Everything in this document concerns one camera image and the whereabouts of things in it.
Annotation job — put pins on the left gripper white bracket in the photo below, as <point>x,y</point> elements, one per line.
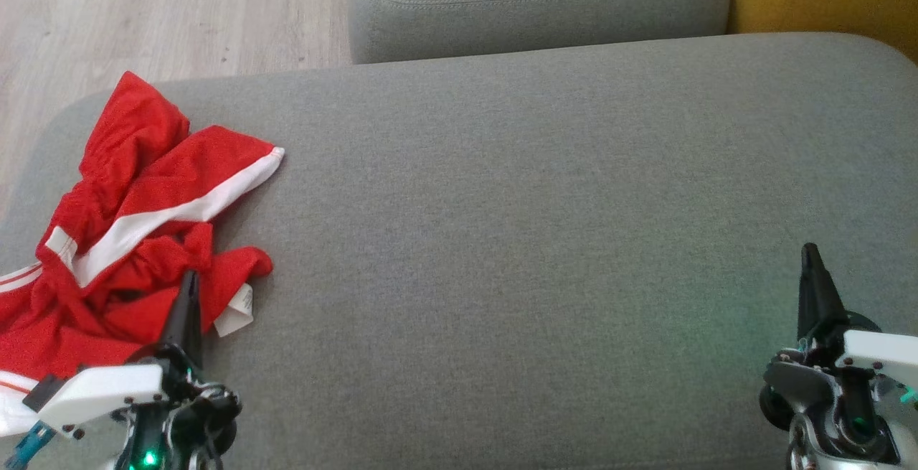
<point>107,387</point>

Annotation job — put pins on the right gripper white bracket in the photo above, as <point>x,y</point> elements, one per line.
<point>878,355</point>

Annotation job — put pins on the red white basketball jersey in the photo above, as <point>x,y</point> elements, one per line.
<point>43,341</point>

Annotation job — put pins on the red shorts with white band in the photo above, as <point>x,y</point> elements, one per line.
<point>143,118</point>

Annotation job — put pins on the large grey fabric sofa seat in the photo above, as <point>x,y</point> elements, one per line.
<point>502,240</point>

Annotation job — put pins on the small grey fabric sofa cushion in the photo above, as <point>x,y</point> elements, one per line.
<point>538,3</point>

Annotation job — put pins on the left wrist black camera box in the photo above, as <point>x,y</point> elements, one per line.
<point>43,392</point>

